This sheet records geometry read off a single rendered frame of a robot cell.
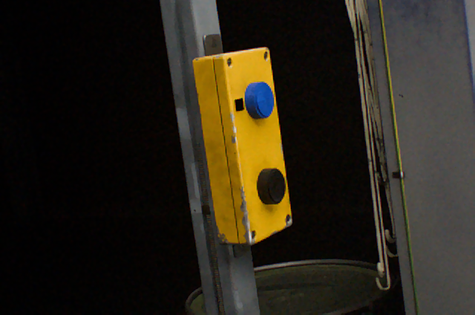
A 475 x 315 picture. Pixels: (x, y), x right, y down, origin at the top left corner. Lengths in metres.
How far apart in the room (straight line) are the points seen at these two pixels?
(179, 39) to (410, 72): 0.52
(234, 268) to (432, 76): 0.55
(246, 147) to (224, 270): 0.19
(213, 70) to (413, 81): 0.54
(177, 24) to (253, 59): 0.12
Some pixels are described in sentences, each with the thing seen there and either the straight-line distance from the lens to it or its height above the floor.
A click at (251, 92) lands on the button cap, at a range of 1.23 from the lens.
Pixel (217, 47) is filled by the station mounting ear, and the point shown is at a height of 1.56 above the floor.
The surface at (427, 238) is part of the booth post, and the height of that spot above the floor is 1.16.
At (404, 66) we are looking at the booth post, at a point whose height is 1.48.
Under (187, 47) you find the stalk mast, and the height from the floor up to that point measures 1.57.
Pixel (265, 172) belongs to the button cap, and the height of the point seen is 1.38.
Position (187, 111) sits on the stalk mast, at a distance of 1.29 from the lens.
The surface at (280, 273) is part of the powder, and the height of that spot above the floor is 0.86.
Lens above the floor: 1.57
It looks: 6 degrees down
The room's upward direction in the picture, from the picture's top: 8 degrees counter-clockwise
